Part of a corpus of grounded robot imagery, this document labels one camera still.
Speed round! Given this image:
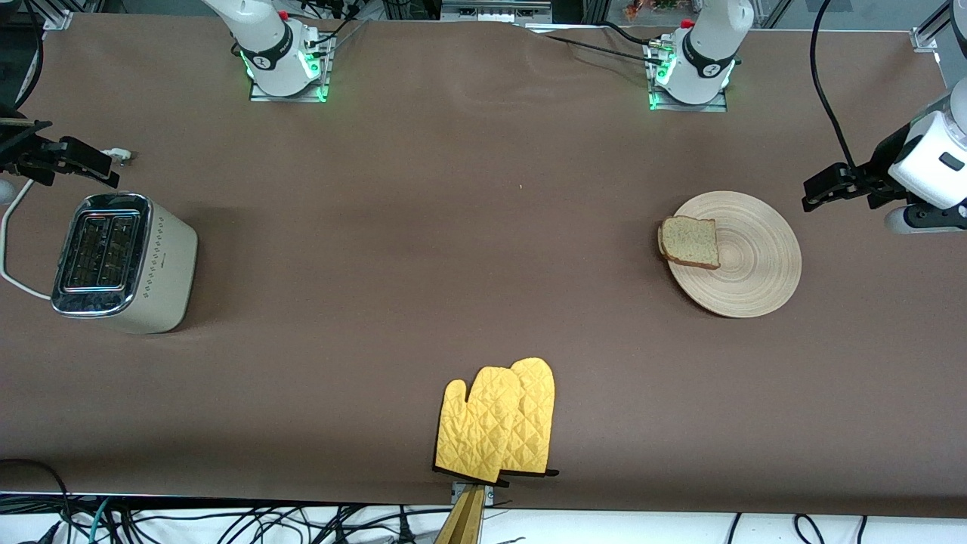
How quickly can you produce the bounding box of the round wooden plate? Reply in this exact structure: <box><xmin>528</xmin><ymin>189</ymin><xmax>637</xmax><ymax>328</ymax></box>
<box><xmin>669</xmin><ymin>190</ymin><xmax>802</xmax><ymax>319</ymax></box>

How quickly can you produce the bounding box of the brown bread slice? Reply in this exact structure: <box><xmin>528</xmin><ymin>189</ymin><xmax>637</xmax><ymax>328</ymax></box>
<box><xmin>657</xmin><ymin>215</ymin><xmax>721</xmax><ymax>270</ymax></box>

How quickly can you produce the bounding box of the cream chrome two-slot toaster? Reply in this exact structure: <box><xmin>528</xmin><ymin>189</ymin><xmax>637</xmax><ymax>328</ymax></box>
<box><xmin>51</xmin><ymin>193</ymin><xmax>199</xmax><ymax>335</ymax></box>

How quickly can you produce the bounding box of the yellow quilted oven mitt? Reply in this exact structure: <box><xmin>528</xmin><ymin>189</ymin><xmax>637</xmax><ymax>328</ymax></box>
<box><xmin>434</xmin><ymin>366</ymin><xmax>524</xmax><ymax>485</ymax></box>
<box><xmin>499</xmin><ymin>357</ymin><xmax>561</xmax><ymax>478</ymax></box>

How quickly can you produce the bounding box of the grey metal box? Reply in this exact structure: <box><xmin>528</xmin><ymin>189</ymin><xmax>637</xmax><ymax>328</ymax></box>
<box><xmin>440</xmin><ymin>0</ymin><xmax>553</xmax><ymax>24</ymax></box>

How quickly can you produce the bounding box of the white toaster power cord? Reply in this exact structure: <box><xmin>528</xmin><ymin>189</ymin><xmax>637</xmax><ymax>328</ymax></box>
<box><xmin>0</xmin><ymin>147</ymin><xmax>137</xmax><ymax>300</ymax></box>

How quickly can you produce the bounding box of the aluminium frame profile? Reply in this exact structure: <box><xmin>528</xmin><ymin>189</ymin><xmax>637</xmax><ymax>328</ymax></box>
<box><xmin>910</xmin><ymin>0</ymin><xmax>954</xmax><ymax>54</ymax></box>

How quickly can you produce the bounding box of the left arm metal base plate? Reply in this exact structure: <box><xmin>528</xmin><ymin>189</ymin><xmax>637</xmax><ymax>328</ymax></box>
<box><xmin>647</xmin><ymin>39</ymin><xmax>731</xmax><ymax>113</ymax></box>

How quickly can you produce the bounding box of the black base cable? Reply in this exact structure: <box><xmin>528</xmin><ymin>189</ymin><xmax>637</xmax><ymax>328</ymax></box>
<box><xmin>597</xmin><ymin>20</ymin><xmax>660</xmax><ymax>48</ymax></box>
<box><xmin>302</xmin><ymin>0</ymin><xmax>372</xmax><ymax>51</ymax></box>
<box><xmin>538</xmin><ymin>32</ymin><xmax>660</xmax><ymax>61</ymax></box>

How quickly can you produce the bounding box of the teal floor cable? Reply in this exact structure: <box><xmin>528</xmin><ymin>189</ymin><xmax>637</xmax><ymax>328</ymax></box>
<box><xmin>85</xmin><ymin>497</ymin><xmax>113</xmax><ymax>544</ymax></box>

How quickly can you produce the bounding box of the small metal bracket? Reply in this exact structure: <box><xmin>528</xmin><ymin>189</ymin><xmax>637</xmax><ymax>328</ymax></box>
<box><xmin>451</xmin><ymin>482</ymin><xmax>496</xmax><ymax>508</ymax></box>

